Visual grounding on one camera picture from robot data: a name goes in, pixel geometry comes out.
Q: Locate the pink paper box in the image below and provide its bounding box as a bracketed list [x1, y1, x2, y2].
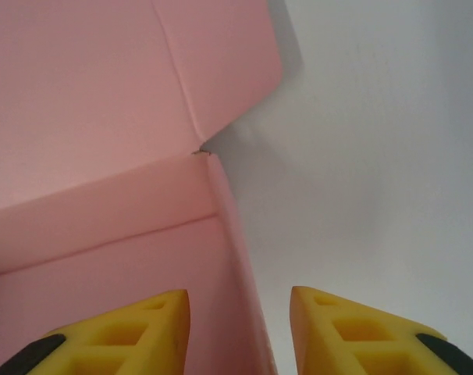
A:
[0, 0, 283, 375]

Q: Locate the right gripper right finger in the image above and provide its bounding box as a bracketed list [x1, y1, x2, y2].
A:
[290, 285, 473, 375]

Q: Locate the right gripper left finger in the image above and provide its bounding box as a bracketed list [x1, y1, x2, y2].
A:
[0, 288, 191, 375]

